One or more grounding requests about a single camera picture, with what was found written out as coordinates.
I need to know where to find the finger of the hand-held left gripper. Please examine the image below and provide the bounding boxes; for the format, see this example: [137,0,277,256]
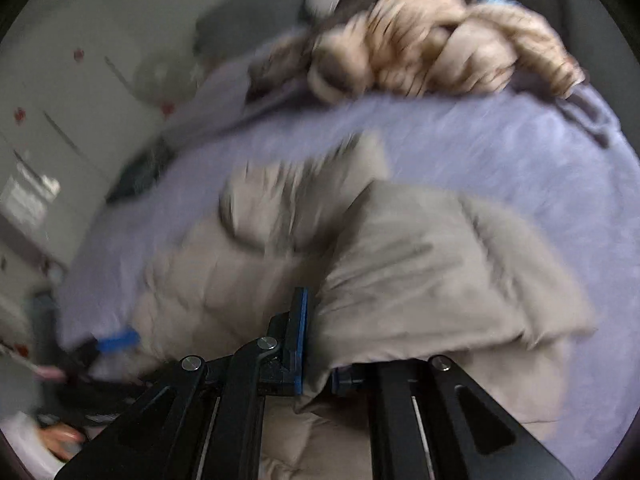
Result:
[97,329,141,353]

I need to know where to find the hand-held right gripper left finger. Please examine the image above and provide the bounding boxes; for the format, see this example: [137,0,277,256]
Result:
[54,287,309,480]

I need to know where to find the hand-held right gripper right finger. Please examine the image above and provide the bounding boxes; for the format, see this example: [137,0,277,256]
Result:
[331,355,576,480]

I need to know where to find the beige puffer jacket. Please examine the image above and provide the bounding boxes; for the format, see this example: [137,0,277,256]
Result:
[132,132,598,480]

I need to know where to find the person's left hand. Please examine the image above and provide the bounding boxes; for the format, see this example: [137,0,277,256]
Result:
[37,422,86,461]

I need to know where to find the dark green cloth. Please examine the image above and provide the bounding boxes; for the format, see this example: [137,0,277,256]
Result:
[107,140,176,206]

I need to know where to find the white wardrobe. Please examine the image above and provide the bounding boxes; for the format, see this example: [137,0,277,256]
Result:
[0,10,168,271]

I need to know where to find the grey bed sheet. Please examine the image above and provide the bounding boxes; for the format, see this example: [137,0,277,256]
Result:
[160,25,623,148]

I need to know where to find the white fan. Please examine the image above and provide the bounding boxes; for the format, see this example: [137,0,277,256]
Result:
[132,50,193,106]

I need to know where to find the purple plush blanket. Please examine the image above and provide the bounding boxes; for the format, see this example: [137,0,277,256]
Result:
[55,85,638,480]

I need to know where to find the cream striped cloth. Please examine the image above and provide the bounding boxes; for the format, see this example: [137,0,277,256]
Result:
[307,0,586,101]

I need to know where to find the dark grey headboard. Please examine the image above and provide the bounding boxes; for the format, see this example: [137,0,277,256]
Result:
[192,0,321,56]

